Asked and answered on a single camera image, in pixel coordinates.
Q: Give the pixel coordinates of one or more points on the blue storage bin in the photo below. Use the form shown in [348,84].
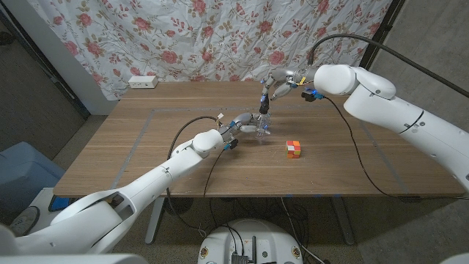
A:
[25,172]

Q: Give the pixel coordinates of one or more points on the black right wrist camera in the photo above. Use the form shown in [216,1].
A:
[309,95]

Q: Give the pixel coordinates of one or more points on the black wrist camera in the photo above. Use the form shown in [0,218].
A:
[309,95]
[232,143]

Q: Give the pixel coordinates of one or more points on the round black floor fan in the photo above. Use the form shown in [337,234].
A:
[178,206]

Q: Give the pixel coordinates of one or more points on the black backdrop frame pole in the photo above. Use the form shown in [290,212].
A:
[377,40]
[47,69]

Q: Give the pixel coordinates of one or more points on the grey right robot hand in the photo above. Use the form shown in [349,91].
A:
[289,77]

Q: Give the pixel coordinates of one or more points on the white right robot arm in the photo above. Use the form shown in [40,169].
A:
[395,110]

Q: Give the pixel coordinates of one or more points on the grey sneaker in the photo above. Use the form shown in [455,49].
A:
[23,221]

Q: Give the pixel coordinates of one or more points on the clear spray bottle black nozzle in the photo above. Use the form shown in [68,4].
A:
[264,108]

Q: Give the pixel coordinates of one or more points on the blue tablet black frame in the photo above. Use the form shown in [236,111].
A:
[58,203]

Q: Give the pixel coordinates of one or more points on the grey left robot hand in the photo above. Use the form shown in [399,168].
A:
[243,122]

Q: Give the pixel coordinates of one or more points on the multicolour Rubik's cube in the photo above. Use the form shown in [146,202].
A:
[293,149]

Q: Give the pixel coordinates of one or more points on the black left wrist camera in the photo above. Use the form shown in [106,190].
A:
[232,143]

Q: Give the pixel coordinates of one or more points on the grey table leg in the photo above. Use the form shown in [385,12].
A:
[342,220]

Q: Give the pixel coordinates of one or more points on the white table leg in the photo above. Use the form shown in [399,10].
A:
[155,220]

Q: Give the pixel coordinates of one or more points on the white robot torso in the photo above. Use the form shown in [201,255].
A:
[253,238]

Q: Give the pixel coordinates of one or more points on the white low platform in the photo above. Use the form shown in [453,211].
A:
[40,201]

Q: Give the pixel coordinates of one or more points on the floral backdrop cloth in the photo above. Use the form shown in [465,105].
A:
[183,36]

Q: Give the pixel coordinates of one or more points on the white power strip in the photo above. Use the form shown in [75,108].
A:
[143,82]

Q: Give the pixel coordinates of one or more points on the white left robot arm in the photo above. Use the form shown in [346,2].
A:
[146,179]

